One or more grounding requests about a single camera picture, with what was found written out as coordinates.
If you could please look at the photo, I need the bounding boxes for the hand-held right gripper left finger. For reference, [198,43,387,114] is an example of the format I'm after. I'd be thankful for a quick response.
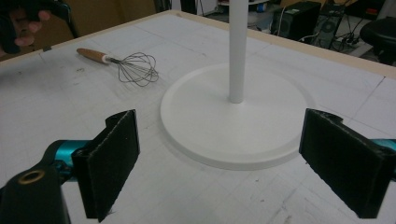
[54,108,141,223]

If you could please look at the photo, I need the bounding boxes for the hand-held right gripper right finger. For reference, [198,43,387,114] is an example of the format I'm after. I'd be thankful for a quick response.
[298,107,396,219]

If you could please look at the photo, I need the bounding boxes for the brown cardboard panel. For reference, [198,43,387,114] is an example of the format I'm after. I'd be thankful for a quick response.
[33,0,157,51]

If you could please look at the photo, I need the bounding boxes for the white stand with round base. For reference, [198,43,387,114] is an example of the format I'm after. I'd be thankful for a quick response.
[160,0,309,172]

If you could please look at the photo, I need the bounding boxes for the black round chair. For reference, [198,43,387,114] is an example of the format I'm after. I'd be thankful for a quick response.
[359,16,396,65]

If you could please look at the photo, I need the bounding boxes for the dark computer tower with fan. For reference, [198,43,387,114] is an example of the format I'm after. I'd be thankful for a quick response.
[312,11,344,50]

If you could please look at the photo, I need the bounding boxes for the black computer tower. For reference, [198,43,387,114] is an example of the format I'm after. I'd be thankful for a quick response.
[270,0,322,44]

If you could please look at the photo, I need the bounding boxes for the wooden handled wire whisk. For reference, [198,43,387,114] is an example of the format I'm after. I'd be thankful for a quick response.
[76,47,160,88]

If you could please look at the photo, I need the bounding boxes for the black cables on floor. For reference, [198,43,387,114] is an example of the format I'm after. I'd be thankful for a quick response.
[334,13,368,50]

